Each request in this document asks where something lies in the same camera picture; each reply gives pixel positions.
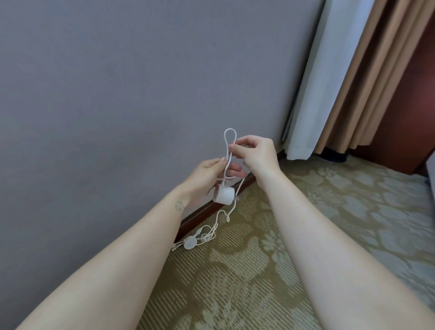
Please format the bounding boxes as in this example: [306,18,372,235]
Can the white sheer curtain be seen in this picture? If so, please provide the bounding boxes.
[281,0,375,161]

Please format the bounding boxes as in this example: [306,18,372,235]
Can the white charger adapter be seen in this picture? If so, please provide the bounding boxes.
[213,186,236,206]

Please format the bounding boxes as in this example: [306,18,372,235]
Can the person's right forearm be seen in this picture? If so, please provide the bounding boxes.
[253,169,435,330]

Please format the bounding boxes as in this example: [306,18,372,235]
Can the person's right hand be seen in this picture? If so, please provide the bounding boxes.
[228,135,285,188]

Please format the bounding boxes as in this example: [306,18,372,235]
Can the brown wooden panel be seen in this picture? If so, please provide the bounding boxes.
[369,20,435,177]

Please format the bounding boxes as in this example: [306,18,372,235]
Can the dark object under curtain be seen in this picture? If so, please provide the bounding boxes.
[319,147,349,163]

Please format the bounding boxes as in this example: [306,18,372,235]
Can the beige drape curtain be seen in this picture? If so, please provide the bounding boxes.
[313,0,435,155]

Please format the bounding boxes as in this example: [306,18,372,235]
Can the white charging cable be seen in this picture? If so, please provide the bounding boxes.
[171,128,246,253]

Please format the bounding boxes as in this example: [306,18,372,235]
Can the person's left forearm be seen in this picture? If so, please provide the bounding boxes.
[15,186,191,330]

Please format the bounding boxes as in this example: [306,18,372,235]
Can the person's left hand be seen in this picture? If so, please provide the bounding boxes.
[179,157,247,209]

